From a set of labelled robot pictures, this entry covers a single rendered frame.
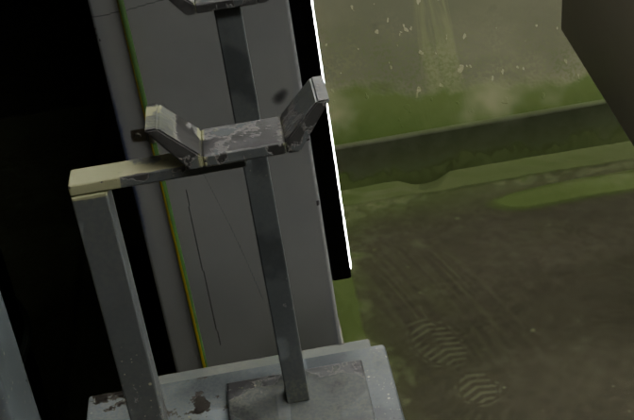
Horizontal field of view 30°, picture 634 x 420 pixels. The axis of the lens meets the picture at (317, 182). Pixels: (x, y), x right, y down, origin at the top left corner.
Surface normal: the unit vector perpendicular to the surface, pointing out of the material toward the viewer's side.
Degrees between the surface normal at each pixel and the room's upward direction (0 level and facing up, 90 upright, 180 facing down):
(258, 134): 0
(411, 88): 57
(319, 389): 0
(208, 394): 0
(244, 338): 90
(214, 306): 90
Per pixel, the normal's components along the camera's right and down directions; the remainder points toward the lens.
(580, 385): -0.14, -0.87
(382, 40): 0.02, -0.09
